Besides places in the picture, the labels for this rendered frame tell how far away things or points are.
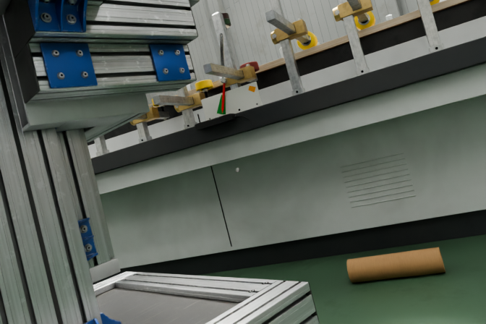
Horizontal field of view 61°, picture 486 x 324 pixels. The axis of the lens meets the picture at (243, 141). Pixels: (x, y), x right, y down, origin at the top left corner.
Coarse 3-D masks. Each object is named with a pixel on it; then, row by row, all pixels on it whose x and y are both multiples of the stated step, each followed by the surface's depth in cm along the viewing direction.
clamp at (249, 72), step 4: (244, 68) 166; (248, 68) 166; (252, 68) 168; (244, 72) 166; (248, 72) 166; (252, 72) 167; (244, 76) 166; (248, 76) 166; (252, 76) 166; (228, 80) 169; (232, 80) 169; (236, 80) 168; (240, 80) 167; (244, 80) 168; (248, 80) 170; (228, 84) 169; (232, 84) 169
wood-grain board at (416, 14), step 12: (456, 0) 154; (468, 0) 152; (432, 12) 157; (384, 24) 164; (396, 24) 162; (360, 36) 168; (312, 48) 176; (324, 48) 174; (276, 60) 182; (216, 84) 194
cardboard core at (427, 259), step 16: (384, 256) 139; (400, 256) 136; (416, 256) 134; (432, 256) 131; (352, 272) 141; (368, 272) 139; (384, 272) 137; (400, 272) 135; (416, 272) 133; (432, 272) 132
